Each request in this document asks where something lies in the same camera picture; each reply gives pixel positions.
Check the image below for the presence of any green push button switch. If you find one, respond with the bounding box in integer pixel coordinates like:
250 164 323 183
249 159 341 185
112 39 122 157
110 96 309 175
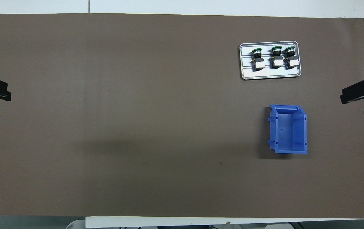
251 48 264 71
270 46 283 69
283 46 299 69

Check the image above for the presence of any blue plastic storage bin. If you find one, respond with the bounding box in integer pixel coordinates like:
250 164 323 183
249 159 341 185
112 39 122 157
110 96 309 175
267 104 308 155

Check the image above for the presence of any silver metal tray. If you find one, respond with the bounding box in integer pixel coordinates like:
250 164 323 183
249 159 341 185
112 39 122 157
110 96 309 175
239 41 302 80

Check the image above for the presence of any brown paper table mat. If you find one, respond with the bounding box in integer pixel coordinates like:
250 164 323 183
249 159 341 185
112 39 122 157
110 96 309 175
0 13 364 219

